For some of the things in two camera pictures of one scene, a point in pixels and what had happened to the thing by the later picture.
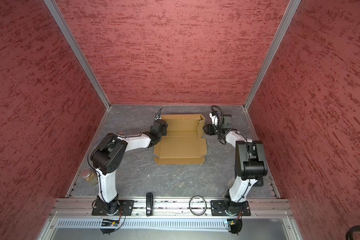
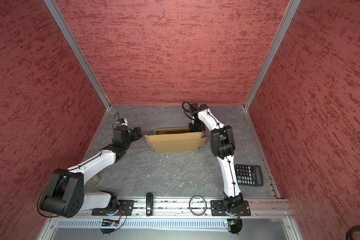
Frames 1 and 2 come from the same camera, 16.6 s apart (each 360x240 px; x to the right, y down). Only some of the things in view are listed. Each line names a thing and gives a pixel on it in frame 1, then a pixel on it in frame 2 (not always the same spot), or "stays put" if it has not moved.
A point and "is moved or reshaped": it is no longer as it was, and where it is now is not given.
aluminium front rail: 82,207 stays put
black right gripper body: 213,130 → 198,126
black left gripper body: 164,133 → 133,136
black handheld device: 149,203 stays put
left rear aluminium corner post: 67,30 stays put
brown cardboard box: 183,143 is moved or reshaped
